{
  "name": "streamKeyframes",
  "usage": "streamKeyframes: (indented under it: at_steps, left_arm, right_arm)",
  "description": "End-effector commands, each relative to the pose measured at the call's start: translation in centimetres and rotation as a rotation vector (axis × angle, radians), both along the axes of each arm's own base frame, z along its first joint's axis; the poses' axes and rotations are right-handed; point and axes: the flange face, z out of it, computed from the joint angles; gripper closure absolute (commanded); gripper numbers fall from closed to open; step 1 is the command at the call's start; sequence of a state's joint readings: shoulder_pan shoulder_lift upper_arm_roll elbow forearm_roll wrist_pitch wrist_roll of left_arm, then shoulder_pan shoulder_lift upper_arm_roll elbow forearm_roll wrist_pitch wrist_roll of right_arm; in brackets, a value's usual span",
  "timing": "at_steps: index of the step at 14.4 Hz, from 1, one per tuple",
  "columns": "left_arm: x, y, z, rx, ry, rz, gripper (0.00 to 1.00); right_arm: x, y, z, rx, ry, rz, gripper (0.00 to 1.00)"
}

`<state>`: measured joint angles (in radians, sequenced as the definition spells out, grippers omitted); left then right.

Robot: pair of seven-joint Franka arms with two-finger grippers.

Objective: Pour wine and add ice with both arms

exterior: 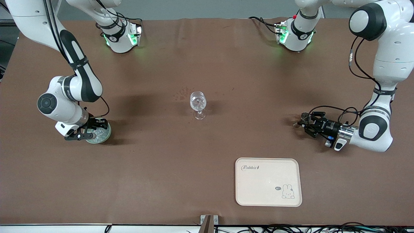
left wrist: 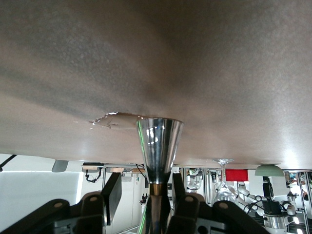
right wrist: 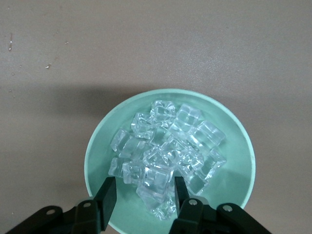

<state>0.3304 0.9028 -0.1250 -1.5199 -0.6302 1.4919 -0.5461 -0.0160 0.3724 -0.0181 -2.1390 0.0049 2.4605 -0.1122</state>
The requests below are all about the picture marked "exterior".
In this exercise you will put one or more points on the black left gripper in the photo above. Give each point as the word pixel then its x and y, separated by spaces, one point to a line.
pixel 330 125

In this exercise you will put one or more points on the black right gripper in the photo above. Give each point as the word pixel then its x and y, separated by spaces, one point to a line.
pixel 94 123

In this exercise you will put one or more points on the steel double jigger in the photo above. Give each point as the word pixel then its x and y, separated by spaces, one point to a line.
pixel 304 116

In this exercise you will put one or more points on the clear ice cubes pile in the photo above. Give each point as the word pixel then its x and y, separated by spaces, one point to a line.
pixel 103 132

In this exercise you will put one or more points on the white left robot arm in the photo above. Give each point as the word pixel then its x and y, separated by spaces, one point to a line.
pixel 388 48

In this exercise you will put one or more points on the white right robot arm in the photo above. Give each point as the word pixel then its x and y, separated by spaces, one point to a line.
pixel 81 81

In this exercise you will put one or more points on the clear stemmed wine glass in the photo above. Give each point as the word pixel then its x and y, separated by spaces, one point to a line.
pixel 198 102

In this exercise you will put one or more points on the pale green ceramic bowl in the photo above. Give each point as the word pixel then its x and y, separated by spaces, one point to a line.
pixel 105 137

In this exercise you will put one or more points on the cream tray with rabbit print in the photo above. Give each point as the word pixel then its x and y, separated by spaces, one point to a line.
pixel 268 191

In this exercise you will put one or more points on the brown table cloth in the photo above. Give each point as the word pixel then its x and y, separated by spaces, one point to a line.
pixel 161 178

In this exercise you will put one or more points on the aluminium frame post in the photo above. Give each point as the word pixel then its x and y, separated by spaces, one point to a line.
pixel 6 22

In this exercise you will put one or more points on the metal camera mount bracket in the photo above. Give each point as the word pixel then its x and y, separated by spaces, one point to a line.
pixel 209 223

